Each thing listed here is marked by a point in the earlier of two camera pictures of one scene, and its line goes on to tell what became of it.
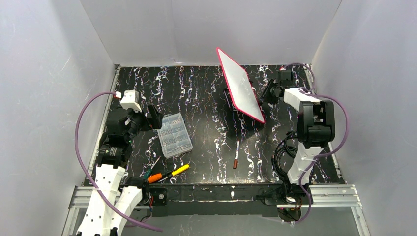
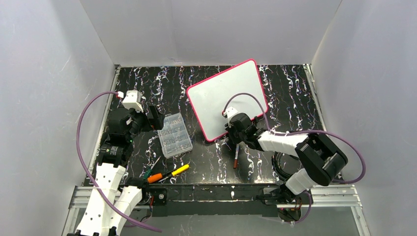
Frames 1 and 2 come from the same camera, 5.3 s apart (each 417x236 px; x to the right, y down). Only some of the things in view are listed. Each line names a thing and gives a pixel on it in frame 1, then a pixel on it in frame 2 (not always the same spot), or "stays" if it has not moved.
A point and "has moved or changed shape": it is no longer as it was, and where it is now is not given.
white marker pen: [237, 150] stays
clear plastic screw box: [174, 135] stays
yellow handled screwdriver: [177, 171] stays
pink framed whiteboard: [241, 89] has moved or changed shape
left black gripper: [150, 116] stays
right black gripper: [270, 92] to [234, 134]
